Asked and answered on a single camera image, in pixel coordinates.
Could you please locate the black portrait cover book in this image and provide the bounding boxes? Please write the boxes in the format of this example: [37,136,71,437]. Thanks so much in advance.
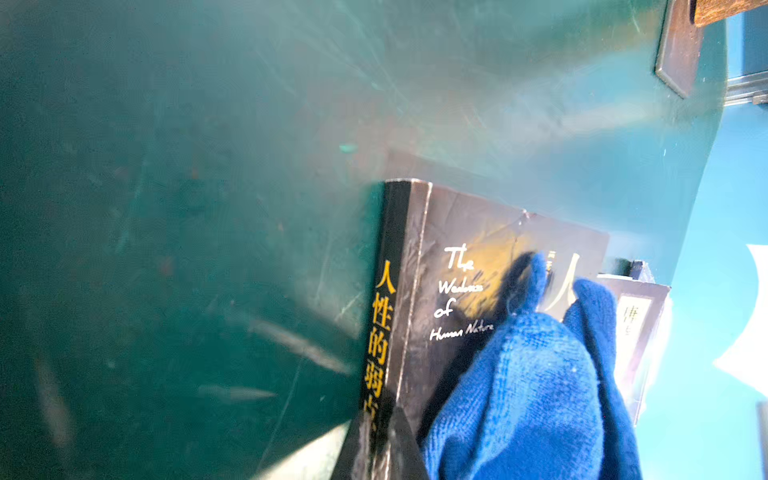
[333,178,609,479]

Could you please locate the blue microfibre cloth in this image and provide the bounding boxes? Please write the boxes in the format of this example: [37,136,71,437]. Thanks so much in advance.
[421,253,641,479]

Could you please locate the purple book yellow label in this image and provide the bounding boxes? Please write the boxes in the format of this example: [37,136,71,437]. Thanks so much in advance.
[598,274,671,425]

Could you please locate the pink blossom artificial tree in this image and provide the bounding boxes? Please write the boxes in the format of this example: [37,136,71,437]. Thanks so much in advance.
[654,0,767,99]

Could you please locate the aluminium frame rail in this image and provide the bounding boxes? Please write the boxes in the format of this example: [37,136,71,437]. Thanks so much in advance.
[724,70,768,107]

